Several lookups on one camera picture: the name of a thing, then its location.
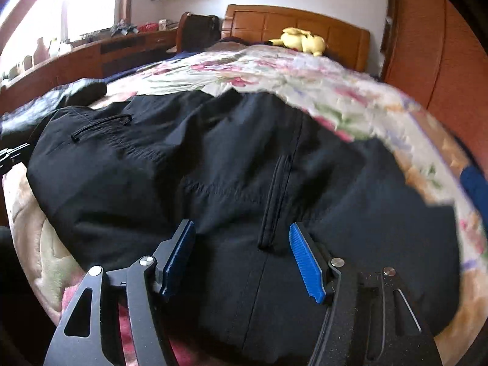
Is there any yellow plush toy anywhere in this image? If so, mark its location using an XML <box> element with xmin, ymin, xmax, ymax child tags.
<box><xmin>267</xmin><ymin>27</ymin><xmax>328</xmax><ymax>57</ymax></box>

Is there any wooden chair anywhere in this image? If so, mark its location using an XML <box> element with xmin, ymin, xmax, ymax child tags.
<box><xmin>176</xmin><ymin>11</ymin><xmax>222</xmax><ymax>52</ymax></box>

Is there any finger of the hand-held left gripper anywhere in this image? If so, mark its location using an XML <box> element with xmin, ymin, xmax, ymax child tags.
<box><xmin>0</xmin><ymin>143</ymin><xmax>31</xmax><ymax>176</ymax></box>

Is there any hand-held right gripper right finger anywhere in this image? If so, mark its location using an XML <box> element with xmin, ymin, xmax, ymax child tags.
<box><xmin>289</xmin><ymin>222</ymin><xmax>443</xmax><ymax>366</ymax></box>

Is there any wooden desk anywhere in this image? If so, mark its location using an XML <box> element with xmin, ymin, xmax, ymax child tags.
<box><xmin>0</xmin><ymin>28</ymin><xmax>180</xmax><ymax>96</ymax></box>

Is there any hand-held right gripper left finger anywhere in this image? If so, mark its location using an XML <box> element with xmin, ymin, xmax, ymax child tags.
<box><xmin>43</xmin><ymin>219</ymin><xmax>197</xmax><ymax>366</ymax></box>

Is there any window with wooden frame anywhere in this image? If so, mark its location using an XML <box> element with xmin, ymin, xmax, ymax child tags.
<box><xmin>0</xmin><ymin>0</ymin><xmax>132</xmax><ymax>69</ymax></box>

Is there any floral blanket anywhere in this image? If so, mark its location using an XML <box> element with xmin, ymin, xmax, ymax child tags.
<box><xmin>2</xmin><ymin>44</ymin><xmax>488</xmax><ymax>366</ymax></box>

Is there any black tool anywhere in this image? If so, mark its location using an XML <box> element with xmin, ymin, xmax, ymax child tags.
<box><xmin>110</xmin><ymin>21</ymin><xmax>140</xmax><ymax>37</ymax></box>

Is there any wooden bed headboard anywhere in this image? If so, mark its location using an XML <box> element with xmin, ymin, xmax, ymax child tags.
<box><xmin>221</xmin><ymin>5</ymin><xmax>371</xmax><ymax>73</ymax></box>

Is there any wooden slatted wardrobe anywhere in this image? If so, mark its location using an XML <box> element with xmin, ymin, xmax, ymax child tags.
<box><xmin>381</xmin><ymin>0</ymin><xmax>488</xmax><ymax>168</ymax></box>

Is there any black bag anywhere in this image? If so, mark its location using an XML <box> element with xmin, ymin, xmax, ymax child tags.
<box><xmin>187</xmin><ymin>14</ymin><xmax>221</xmax><ymax>50</ymax></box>

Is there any navy blue bed sheet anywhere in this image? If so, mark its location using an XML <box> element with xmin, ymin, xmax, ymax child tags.
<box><xmin>107</xmin><ymin>48</ymin><xmax>203</xmax><ymax>81</ymax></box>

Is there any black buttoned coat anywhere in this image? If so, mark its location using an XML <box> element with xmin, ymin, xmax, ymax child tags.
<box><xmin>26</xmin><ymin>89</ymin><xmax>460</xmax><ymax>366</ymax></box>

